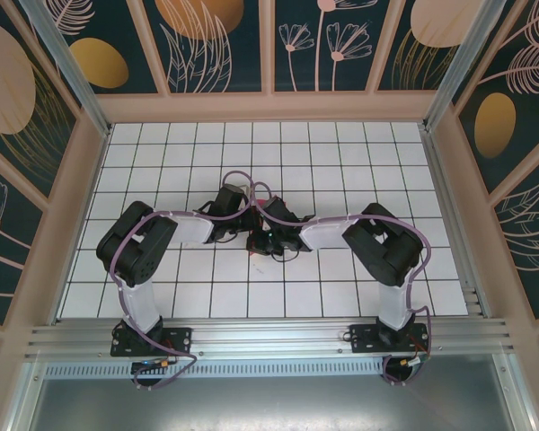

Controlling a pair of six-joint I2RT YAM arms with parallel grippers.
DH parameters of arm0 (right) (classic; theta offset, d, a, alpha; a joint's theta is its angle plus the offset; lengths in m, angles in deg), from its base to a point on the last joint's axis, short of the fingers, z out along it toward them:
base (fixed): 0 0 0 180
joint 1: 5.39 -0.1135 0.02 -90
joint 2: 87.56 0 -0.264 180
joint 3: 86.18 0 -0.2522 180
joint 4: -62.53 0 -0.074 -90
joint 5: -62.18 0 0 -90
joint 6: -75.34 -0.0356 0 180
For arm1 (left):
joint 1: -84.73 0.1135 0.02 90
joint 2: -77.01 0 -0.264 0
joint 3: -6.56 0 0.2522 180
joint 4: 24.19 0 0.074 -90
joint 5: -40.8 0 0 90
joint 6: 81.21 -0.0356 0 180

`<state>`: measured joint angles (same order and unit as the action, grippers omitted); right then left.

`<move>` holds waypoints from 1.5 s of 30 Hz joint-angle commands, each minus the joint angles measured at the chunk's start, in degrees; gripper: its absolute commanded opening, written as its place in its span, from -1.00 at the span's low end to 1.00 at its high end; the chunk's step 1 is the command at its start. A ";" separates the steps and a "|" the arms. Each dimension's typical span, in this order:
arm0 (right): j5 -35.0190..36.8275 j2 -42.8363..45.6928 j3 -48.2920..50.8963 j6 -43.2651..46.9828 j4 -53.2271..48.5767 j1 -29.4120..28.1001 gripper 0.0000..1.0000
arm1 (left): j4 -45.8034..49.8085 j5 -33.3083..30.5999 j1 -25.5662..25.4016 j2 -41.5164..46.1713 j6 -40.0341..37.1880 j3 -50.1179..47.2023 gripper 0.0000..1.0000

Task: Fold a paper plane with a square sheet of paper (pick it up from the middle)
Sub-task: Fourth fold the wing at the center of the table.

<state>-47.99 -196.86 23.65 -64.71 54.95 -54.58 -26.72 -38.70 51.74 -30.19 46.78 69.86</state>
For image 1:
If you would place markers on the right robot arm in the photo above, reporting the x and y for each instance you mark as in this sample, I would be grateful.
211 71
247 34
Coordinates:
393 305

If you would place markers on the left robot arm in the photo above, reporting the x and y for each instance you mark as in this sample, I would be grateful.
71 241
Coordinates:
139 305

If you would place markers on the grey sheet metal panel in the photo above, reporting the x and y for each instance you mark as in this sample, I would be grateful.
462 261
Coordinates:
269 404

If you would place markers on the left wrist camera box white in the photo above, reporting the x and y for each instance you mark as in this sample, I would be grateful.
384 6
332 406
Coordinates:
244 190

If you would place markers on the aluminium mounting rail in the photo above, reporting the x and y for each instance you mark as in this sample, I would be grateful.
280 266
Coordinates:
269 336

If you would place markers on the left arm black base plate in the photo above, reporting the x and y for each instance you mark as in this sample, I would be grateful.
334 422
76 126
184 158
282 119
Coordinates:
182 339

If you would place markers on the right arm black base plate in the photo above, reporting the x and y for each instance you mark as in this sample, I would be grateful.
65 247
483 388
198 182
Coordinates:
364 339

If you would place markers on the aluminium side rail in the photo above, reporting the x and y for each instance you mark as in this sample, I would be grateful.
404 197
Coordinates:
453 224

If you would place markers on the aluminium corner post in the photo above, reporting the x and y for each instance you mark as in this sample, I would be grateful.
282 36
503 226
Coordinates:
65 63
458 63

